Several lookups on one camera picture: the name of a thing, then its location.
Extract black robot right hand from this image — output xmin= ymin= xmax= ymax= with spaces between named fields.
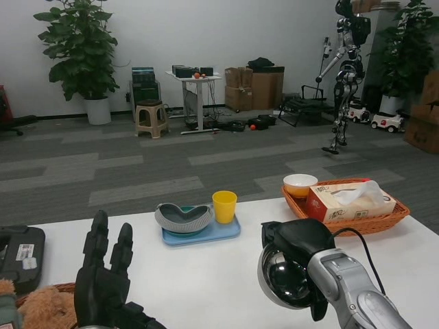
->
xmin=261 ymin=219 xmax=337 ymax=322

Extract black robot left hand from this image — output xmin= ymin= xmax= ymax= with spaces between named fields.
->
xmin=73 ymin=209 xmax=169 ymax=329

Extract shiny metal bowl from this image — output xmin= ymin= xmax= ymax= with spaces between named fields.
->
xmin=257 ymin=243 xmax=318 ymax=311

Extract white and orange ceramic bowl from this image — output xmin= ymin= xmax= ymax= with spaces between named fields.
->
xmin=283 ymin=173 xmax=319 ymax=199

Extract red and beige tissue box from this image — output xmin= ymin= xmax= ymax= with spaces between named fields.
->
xmin=305 ymin=180 xmax=397 ymax=223

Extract brown teddy bear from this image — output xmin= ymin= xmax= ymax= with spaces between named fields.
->
xmin=0 ymin=278 xmax=78 ymax=329

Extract orange wicker basket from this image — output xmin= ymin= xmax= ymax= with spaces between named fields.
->
xmin=281 ymin=177 xmax=411 ymax=237

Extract light blue plastic tray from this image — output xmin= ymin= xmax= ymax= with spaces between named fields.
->
xmin=161 ymin=215 xmax=242 ymax=247

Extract yellow plastic cup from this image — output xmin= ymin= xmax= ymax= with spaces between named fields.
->
xmin=211 ymin=191 xmax=238 ymax=225

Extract black hard case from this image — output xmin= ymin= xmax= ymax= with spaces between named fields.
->
xmin=0 ymin=224 xmax=47 ymax=294

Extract grey knitted heart-shaped basket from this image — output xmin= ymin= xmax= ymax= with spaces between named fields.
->
xmin=154 ymin=202 xmax=215 ymax=234

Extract teal plate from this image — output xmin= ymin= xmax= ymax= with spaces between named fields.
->
xmin=166 ymin=205 xmax=210 ymax=237

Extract black folding chair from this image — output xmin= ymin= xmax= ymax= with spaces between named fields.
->
xmin=277 ymin=84 xmax=329 ymax=128

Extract flat black equipment bag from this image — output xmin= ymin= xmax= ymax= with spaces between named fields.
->
xmin=219 ymin=120 xmax=246 ymax=133

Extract white toy ride-on car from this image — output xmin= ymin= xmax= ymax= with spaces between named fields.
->
xmin=370 ymin=110 xmax=405 ymax=134
xmin=348 ymin=106 xmax=372 ymax=124

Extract silver black humanoid robot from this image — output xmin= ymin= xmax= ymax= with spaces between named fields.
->
xmin=315 ymin=0 xmax=372 ymax=155

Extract stacked open cardboard boxes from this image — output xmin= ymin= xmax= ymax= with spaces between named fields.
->
xmin=224 ymin=66 xmax=254 ymax=112

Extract brown cardboard box pile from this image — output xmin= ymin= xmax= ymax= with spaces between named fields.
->
xmin=403 ymin=70 xmax=439 ymax=154

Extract white standing desk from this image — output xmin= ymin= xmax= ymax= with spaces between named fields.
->
xmin=165 ymin=68 xmax=224 ymax=135

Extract grey computer tower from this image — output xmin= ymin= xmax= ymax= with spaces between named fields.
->
xmin=183 ymin=87 xmax=200 ymax=127

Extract black cloth bag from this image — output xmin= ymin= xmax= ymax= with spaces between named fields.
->
xmin=247 ymin=57 xmax=275 ymax=69

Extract beige plastic stool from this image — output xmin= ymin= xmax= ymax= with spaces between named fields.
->
xmin=134 ymin=99 xmax=171 ymax=140

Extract black equipment boxes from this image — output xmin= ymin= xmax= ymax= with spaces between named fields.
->
xmin=171 ymin=64 xmax=200 ymax=79

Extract leafy plant in white pot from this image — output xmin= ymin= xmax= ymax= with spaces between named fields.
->
xmin=33 ymin=0 xmax=121 ymax=126
xmin=372 ymin=0 xmax=439 ymax=116

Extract black and green crate stack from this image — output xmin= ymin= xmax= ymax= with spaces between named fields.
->
xmin=129 ymin=66 xmax=162 ymax=121

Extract black right hand cable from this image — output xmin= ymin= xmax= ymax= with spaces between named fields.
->
xmin=331 ymin=228 xmax=387 ymax=295

